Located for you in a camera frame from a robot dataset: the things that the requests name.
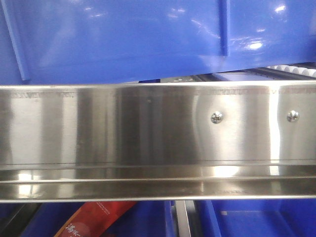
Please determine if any blue bin lower left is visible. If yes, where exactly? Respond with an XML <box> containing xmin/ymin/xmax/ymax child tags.
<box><xmin>21</xmin><ymin>201</ymin><xmax>175</xmax><ymax>237</ymax></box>

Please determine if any rail screw right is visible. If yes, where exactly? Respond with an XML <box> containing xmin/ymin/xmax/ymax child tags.
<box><xmin>286</xmin><ymin>110</ymin><xmax>300</xmax><ymax>122</ymax></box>

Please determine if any large blue plastic bin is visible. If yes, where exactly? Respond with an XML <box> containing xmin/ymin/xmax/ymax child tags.
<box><xmin>0</xmin><ymin>0</ymin><xmax>316</xmax><ymax>85</ymax></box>

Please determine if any rail screw left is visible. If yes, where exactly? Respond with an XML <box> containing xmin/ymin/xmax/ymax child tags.
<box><xmin>210</xmin><ymin>111</ymin><xmax>224</xmax><ymax>124</ymax></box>

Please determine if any blue bin lower right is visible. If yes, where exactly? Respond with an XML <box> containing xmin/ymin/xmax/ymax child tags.
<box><xmin>196</xmin><ymin>199</ymin><xmax>316</xmax><ymax>237</ymax></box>

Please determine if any red printed package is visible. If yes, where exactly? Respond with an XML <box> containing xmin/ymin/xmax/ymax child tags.
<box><xmin>55</xmin><ymin>201</ymin><xmax>136</xmax><ymax>237</ymax></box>

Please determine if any rail screw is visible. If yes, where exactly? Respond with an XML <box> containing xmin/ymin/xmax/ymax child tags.
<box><xmin>286</xmin><ymin>110</ymin><xmax>300</xmax><ymax>122</ymax></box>
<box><xmin>210</xmin><ymin>111</ymin><xmax>224</xmax><ymax>124</ymax></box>

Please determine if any white roller track strip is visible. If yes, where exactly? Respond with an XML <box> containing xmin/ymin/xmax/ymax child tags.
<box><xmin>267</xmin><ymin>65</ymin><xmax>316</xmax><ymax>78</ymax></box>

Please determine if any stainless steel shelf rail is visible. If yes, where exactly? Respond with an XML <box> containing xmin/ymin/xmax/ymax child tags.
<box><xmin>0</xmin><ymin>80</ymin><xmax>316</xmax><ymax>202</ymax></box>

